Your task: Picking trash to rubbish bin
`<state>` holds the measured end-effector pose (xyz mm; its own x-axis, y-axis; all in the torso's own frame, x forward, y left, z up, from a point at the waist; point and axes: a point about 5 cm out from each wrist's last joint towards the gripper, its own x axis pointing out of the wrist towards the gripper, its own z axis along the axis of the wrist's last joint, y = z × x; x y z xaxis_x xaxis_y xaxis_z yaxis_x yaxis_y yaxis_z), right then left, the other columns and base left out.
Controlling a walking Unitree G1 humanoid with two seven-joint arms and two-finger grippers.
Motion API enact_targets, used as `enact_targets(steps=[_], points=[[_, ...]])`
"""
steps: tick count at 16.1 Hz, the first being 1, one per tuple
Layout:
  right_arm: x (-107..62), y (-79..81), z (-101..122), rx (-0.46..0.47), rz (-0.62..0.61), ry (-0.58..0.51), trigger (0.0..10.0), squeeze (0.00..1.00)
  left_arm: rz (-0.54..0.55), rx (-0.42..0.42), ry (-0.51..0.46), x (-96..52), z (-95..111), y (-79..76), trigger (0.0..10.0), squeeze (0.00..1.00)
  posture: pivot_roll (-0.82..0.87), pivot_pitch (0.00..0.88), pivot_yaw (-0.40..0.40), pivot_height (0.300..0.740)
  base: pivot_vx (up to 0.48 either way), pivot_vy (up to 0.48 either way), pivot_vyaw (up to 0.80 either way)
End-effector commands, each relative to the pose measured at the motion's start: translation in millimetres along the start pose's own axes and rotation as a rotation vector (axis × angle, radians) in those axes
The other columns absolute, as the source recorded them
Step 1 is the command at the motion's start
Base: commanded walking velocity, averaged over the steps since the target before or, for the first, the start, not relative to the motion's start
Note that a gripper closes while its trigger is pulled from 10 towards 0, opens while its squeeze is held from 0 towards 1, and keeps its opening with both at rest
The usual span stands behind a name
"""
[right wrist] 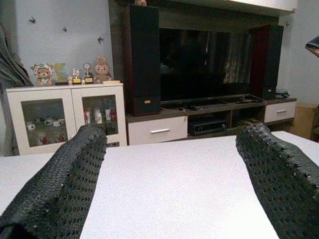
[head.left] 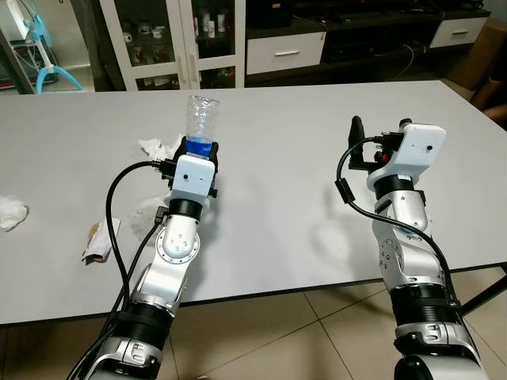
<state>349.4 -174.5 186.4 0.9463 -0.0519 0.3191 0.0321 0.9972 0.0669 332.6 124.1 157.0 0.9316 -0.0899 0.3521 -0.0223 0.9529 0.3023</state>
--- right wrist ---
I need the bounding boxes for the brown cardboard box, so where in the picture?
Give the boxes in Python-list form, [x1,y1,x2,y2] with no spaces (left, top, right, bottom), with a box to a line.
[295,102,315,141]

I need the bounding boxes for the white wall shelf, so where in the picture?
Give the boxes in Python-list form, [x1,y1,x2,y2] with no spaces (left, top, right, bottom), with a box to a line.
[174,0,298,17]

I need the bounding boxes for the beige bunny plush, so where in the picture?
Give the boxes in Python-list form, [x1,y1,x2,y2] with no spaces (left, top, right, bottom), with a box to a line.
[93,56,113,84]

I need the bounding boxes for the bear plush in patterned hood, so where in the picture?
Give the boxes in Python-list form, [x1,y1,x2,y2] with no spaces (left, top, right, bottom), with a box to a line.
[33,63,54,87]

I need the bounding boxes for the grey draped fabric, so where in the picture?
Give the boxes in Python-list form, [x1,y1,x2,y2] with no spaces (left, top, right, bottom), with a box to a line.
[0,23,34,88]

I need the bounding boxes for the black textured right gripper right finger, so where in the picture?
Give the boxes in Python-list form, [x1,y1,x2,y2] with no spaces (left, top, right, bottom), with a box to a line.
[235,122,319,239]

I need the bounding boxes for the small glass trophy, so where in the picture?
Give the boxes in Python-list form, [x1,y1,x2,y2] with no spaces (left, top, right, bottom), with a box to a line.
[71,68,82,85]

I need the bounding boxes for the black textured right gripper left finger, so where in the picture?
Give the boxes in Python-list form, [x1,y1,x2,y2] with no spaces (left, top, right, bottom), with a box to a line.
[0,124,109,239]

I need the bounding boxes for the black soundbar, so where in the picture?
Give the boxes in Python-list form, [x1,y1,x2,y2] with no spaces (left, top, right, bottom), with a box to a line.
[160,94,250,104]

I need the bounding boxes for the dark TV console white drawers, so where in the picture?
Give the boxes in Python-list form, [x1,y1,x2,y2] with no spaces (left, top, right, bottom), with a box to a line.
[126,96,298,146]

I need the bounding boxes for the black AV receiver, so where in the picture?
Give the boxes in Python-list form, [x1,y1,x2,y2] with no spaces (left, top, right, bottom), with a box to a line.
[188,119,227,136]

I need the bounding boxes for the black flat television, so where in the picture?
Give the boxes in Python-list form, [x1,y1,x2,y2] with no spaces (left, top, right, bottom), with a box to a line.
[159,27,252,103]

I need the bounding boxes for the dark TV wall panel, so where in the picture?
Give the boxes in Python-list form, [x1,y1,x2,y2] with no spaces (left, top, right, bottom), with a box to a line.
[108,0,280,118]

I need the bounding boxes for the white glass-door cabinet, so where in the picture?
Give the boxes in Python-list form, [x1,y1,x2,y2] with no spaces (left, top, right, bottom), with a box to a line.
[6,83,128,156]

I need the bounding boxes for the tall dark floor speaker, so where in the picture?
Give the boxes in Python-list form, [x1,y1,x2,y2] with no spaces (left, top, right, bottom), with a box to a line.
[122,4,161,117]
[250,24,285,101]

